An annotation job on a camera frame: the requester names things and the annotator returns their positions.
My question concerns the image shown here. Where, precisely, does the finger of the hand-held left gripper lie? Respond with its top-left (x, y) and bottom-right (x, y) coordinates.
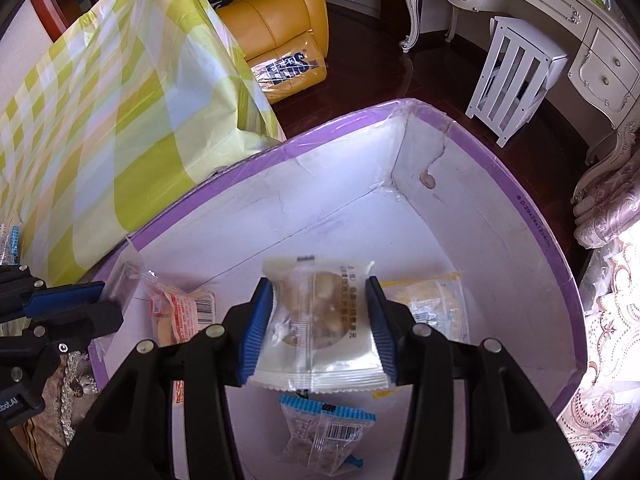
top-left (0, 301), bottom-right (123, 356)
top-left (0, 265), bottom-right (106, 318)

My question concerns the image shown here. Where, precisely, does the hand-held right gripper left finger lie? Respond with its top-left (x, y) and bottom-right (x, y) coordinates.
top-left (55, 277), bottom-right (275, 480)

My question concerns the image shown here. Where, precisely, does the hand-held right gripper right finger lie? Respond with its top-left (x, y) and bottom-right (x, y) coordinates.
top-left (365, 276), bottom-right (583, 480)

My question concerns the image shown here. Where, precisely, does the yellow edged round bun packet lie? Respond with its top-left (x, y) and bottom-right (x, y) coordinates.
top-left (392, 272), bottom-right (470, 343)

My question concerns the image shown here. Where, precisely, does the white round cookie packet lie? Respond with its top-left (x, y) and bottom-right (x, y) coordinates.
top-left (248, 255), bottom-right (391, 393)

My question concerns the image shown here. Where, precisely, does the red label cake packet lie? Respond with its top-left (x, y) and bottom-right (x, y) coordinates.
top-left (142, 270), bottom-right (217, 406)

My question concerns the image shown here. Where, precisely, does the blue striped edge bread packet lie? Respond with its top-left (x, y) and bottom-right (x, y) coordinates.
top-left (279, 392), bottom-right (377, 478)

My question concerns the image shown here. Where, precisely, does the purple white cardboard box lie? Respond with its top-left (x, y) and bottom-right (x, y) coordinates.
top-left (89, 97), bottom-right (588, 480)

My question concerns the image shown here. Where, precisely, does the striped sofa blanket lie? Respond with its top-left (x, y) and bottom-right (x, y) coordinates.
top-left (0, 320), bottom-right (106, 480)

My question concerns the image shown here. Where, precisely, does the blue printed dark bread packet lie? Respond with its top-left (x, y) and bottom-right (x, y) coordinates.
top-left (0, 225), bottom-right (22, 266)

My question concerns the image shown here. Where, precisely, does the green checked plastic tablecloth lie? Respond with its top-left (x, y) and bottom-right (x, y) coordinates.
top-left (0, 0), bottom-right (287, 286)

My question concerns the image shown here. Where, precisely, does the pink floral bedspread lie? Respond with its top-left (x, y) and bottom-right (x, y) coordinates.
top-left (555, 157), bottom-right (640, 480)

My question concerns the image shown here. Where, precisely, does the blue printed plastic bag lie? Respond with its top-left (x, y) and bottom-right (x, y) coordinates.
top-left (250, 49), bottom-right (326, 95)

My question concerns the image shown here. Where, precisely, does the yellow leather sofa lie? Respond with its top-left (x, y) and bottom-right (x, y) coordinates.
top-left (102, 0), bottom-right (328, 106)

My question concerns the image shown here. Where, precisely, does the white slatted stool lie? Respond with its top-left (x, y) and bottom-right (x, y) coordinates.
top-left (466, 16), bottom-right (570, 148)

